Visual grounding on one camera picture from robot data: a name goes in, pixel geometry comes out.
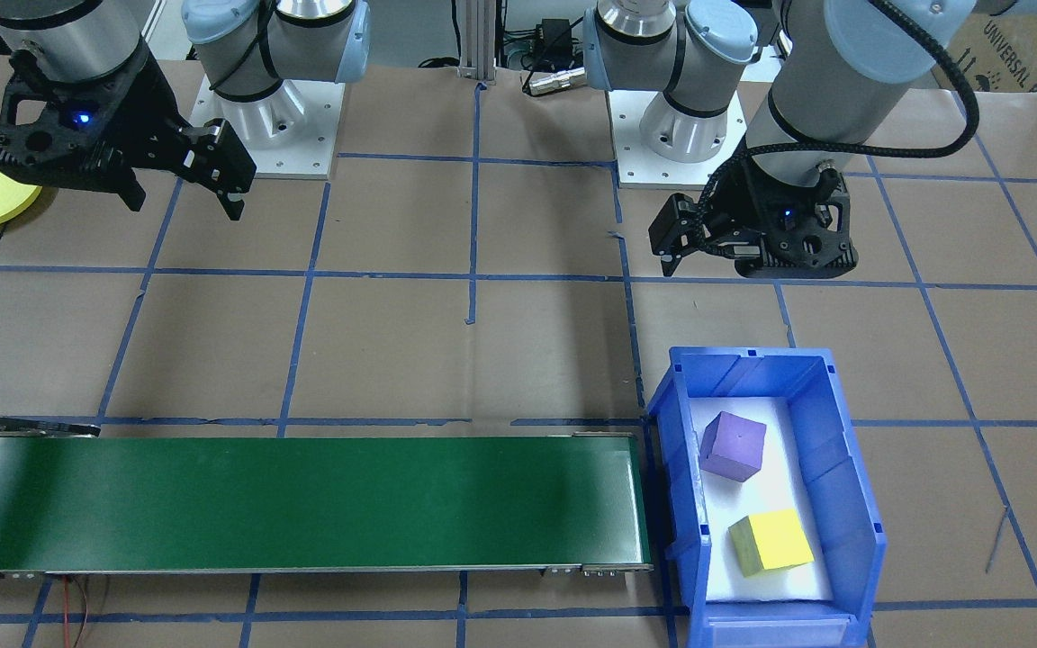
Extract cardboard box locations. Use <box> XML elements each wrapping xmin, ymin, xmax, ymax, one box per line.
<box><xmin>942</xmin><ymin>0</ymin><xmax>1037</xmax><ymax>95</ymax></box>

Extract yellow foam block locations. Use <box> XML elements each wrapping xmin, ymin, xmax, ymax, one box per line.
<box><xmin>728</xmin><ymin>509</ymin><xmax>816</xmax><ymax>579</ymax></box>

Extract blue plastic bin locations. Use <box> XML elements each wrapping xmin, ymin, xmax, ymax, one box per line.
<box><xmin>645</xmin><ymin>346</ymin><xmax>888</xmax><ymax>648</ymax></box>

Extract silver cylindrical connector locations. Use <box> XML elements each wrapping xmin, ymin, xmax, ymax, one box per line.
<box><xmin>523</xmin><ymin>70</ymin><xmax>587</xmax><ymax>95</ymax></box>

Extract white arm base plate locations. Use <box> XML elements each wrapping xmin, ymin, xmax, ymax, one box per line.
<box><xmin>607</xmin><ymin>85</ymin><xmax>749</xmax><ymax>190</ymax></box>
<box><xmin>190</xmin><ymin>76</ymin><xmax>346</xmax><ymax>181</ymax></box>

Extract black power adapter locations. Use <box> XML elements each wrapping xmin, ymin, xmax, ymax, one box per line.
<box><xmin>537</xmin><ymin>18</ymin><xmax>578</xmax><ymax>64</ymax></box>

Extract aluminium frame post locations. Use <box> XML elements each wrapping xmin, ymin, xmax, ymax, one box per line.
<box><xmin>455</xmin><ymin>0</ymin><xmax>497</xmax><ymax>84</ymax></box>

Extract green conveyor belt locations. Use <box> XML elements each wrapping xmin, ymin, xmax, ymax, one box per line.
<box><xmin>0</xmin><ymin>416</ymin><xmax>654</xmax><ymax>581</ymax></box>

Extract red and black wires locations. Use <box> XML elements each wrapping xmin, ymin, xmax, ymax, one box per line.
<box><xmin>64</xmin><ymin>576</ymin><xmax>92</xmax><ymax>648</ymax></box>

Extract white foam liner sheet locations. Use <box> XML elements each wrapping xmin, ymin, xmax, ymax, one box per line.
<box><xmin>688</xmin><ymin>396</ymin><xmax>834</xmax><ymax>604</ymax></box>

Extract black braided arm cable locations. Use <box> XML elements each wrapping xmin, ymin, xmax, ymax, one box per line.
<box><xmin>694</xmin><ymin>0</ymin><xmax>980</xmax><ymax>248</ymax></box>

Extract purple foam block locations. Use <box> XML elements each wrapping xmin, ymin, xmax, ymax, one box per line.
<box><xmin>699</xmin><ymin>411</ymin><xmax>768</xmax><ymax>484</ymax></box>

